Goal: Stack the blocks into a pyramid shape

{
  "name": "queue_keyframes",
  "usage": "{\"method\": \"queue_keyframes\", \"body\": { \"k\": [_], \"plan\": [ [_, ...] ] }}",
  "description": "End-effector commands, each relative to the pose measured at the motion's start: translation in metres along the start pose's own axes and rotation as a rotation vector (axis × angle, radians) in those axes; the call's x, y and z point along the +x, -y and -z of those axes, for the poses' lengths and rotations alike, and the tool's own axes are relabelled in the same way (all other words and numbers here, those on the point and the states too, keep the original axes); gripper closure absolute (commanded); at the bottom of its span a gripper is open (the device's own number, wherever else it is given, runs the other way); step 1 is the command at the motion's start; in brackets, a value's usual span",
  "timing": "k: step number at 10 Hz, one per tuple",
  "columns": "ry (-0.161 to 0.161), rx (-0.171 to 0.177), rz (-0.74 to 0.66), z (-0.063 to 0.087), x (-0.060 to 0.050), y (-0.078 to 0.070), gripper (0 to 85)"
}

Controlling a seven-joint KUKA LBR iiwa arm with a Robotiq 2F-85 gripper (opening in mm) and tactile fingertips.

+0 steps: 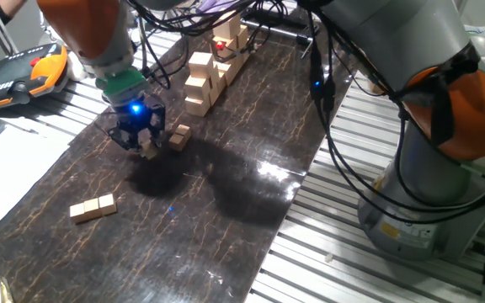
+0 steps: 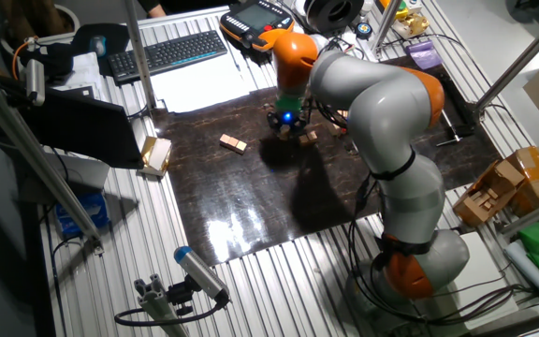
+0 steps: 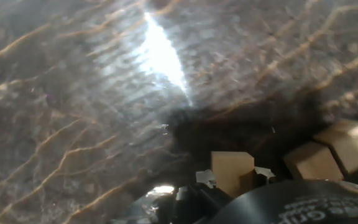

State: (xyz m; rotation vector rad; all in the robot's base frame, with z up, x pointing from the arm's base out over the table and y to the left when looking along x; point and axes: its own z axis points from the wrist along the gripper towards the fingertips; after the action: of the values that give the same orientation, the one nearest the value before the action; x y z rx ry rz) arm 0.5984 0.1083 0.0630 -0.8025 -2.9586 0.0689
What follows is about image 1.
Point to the dark marble pattern mat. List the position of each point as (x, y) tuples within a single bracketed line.
[(162, 252)]

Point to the white paper sheet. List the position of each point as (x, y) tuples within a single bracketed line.
[(11, 168)]

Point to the large wooden cube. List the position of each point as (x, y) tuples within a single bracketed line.
[(244, 52), (225, 54), (243, 34), (196, 86), (196, 105), (200, 64), (227, 71), (227, 28), (220, 81)]

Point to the black orange teach pendant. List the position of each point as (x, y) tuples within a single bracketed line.
[(19, 78)]

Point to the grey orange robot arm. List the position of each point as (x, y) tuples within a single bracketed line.
[(394, 38)]

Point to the small white scrap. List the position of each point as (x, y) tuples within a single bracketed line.
[(329, 257)]

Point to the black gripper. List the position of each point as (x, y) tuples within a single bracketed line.
[(135, 115)]

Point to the green gripper mounting flange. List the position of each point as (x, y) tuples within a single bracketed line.
[(124, 84)]

